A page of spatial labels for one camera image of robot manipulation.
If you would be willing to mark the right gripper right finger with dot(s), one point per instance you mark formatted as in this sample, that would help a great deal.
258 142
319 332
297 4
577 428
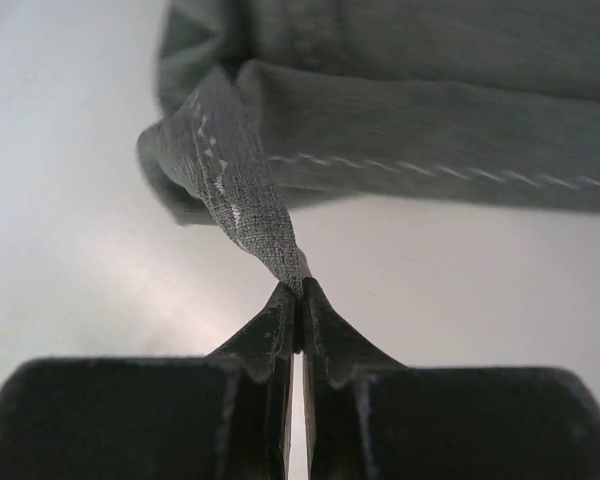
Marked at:
370 417

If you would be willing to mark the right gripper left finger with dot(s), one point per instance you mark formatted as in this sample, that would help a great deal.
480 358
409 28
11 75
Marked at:
221 416

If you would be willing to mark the grey cloth napkin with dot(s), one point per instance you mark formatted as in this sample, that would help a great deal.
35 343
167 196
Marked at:
494 102

